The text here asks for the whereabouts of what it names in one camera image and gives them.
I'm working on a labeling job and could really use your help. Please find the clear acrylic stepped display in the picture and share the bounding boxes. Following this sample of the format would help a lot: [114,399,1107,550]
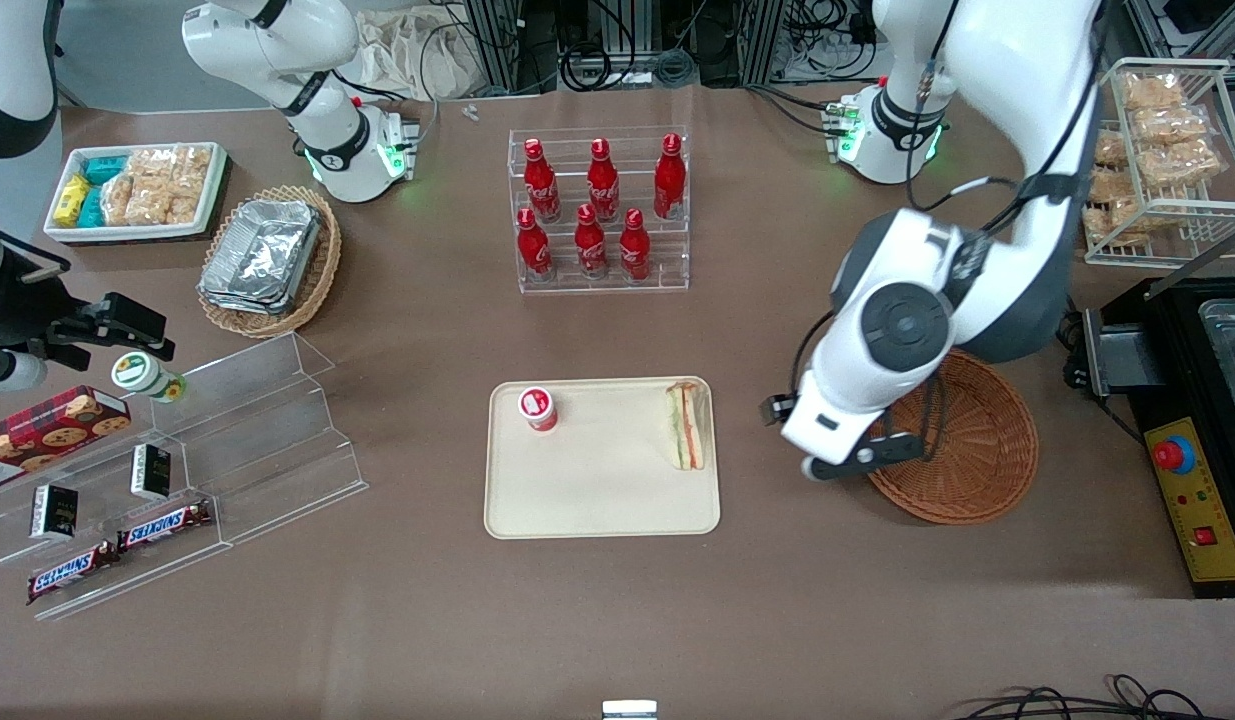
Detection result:
[0,332,369,623]

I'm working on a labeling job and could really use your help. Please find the oval light wicker basket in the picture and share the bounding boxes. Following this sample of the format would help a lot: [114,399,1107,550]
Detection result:
[197,185,343,339]

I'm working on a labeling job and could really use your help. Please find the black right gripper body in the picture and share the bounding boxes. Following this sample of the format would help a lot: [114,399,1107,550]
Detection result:
[0,216,100,353]

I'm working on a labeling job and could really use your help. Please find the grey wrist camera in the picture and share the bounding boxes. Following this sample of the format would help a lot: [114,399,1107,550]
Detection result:
[0,350,48,393]
[801,430,929,484]

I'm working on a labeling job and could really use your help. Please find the black base power cable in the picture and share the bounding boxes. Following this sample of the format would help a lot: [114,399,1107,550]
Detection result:
[745,84,848,137]
[332,18,443,153]

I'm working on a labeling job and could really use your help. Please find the yellow snack pack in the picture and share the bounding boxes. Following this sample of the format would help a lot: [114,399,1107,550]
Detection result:
[54,172,94,229]

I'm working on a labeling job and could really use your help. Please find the black mat under snack tray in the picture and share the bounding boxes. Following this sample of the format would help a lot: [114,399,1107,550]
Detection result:
[52,150,234,248]

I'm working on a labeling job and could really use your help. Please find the aluminium frame post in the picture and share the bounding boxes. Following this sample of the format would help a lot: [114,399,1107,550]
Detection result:
[464,0,524,95]

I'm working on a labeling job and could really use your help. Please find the red cola bottle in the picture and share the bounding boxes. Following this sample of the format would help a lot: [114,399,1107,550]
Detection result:
[654,133,688,221]
[522,138,563,223]
[516,207,555,282]
[574,203,610,280]
[587,138,621,223]
[618,207,652,282]

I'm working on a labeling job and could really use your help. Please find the black yellow control box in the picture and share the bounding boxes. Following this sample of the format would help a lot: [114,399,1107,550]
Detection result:
[1125,277,1235,601]

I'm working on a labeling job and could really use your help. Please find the clear glass pan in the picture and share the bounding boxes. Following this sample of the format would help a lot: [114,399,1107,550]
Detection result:
[1197,298,1235,417]

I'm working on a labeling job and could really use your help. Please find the red cup with white lid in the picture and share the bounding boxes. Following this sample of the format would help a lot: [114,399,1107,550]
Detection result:
[519,386,560,433]

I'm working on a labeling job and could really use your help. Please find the small black box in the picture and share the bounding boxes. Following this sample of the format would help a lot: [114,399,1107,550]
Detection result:
[130,444,173,501]
[29,484,79,542]

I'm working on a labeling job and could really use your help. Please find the white rectangular snack tray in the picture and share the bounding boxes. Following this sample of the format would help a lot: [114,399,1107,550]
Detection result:
[44,142,228,244]

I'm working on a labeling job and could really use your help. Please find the round brown wicker basket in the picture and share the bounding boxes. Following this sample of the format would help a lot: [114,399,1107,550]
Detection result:
[865,347,1040,526]

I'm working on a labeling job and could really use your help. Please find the clear acrylic bottle rack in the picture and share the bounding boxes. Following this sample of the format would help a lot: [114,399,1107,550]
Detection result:
[507,127,691,294]

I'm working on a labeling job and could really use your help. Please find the white wire shelf rack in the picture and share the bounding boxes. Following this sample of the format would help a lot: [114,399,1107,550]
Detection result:
[1082,57,1235,268]

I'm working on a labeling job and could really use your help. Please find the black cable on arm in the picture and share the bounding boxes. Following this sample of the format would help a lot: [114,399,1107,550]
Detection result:
[902,0,1113,236]

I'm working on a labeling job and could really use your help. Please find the grey black box device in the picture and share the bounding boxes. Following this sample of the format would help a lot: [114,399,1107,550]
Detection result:
[1081,305,1166,401]

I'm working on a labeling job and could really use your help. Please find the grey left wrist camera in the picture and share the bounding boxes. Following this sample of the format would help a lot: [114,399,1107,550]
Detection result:
[801,430,929,484]

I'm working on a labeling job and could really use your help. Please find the beige plastic serving tray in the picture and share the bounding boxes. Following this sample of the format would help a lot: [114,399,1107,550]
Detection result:
[484,377,721,540]

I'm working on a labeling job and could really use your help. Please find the coiled black cable bundle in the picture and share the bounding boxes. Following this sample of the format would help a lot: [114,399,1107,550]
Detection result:
[557,40,700,93]

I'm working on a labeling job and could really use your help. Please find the red tartan cookie box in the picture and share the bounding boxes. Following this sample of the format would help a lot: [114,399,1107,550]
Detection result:
[0,386,133,497]

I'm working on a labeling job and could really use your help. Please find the triangle sandwich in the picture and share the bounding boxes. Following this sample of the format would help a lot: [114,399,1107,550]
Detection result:
[664,380,707,472]

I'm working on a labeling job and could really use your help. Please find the black floor cable bundle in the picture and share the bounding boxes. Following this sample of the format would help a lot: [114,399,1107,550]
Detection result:
[962,674,1224,720]

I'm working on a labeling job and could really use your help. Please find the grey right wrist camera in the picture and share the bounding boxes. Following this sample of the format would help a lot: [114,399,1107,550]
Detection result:
[0,350,48,393]

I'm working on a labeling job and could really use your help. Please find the beige cloth bag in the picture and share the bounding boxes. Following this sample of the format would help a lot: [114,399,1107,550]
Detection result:
[349,8,480,101]

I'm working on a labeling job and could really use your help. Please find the aluminium foil tray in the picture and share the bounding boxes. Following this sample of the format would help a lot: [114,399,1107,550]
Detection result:
[199,225,323,316]
[201,199,320,299]

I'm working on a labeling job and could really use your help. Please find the snickers chocolate bar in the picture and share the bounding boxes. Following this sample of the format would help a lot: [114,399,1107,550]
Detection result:
[27,541,121,605]
[117,500,214,553]

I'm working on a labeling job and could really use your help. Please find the green bottle with white lid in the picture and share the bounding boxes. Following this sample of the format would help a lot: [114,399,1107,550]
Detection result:
[112,352,188,405]

